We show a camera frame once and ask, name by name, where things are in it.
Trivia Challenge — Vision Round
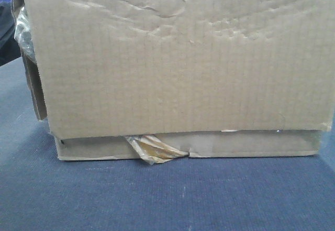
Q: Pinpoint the crumpled clear plastic wrap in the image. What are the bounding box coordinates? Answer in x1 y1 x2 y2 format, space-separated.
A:
14 6 36 63

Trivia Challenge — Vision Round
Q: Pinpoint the dark robot body part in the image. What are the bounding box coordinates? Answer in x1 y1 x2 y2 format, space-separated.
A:
1 1 21 66

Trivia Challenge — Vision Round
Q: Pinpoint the peeling clear packing tape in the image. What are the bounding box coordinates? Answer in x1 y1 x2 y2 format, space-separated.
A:
124 135 189 165

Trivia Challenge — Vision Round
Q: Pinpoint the plain brown cardboard box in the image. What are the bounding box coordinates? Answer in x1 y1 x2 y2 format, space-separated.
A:
12 0 334 161

